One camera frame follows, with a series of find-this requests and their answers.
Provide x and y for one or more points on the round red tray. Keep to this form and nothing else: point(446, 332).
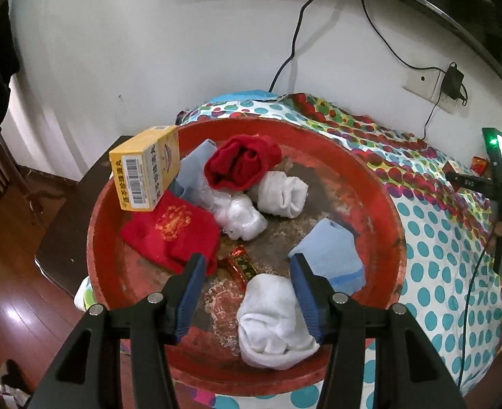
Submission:
point(340, 204)

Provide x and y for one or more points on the red sock with gold print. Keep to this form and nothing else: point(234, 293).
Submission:
point(170, 230)

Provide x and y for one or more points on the polka-dot tablecloth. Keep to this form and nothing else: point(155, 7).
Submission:
point(438, 255)

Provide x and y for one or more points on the grey-blue sock bundle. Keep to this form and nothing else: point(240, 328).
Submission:
point(193, 168)

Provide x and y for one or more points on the dark side table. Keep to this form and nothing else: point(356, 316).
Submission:
point(72, 213)

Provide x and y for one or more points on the clear plastic bag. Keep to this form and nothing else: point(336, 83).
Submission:
point(240, 217)

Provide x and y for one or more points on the yellow cardboard box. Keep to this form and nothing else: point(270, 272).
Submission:
point(144, 174)

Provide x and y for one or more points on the light blue sock dark cuff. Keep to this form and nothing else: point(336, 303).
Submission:
point(331, 255)

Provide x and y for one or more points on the red snack packet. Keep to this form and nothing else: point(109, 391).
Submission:
point(478, 164)

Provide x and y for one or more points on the red gold candy wrapper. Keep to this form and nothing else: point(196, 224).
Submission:
point(240, 264)

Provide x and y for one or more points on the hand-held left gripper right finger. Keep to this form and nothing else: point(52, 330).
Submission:
point(304, 294)

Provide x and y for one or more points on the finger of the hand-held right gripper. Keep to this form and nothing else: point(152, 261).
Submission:
point(468, 182)

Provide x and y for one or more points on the white sock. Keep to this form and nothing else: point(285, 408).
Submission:
point(283, 194)
point(268, 328)

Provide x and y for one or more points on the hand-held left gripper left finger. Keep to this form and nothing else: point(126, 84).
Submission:
point(191, 294)

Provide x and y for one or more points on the white wall socket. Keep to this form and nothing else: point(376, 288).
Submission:
point(421, 81)

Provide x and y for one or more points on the black power adapter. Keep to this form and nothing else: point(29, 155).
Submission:
point(453, 81)

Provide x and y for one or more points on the small red sock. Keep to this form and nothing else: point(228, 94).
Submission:
point(238, 166)

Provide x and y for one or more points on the blue cloth underlay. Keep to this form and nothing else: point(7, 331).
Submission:
point(251, 94)

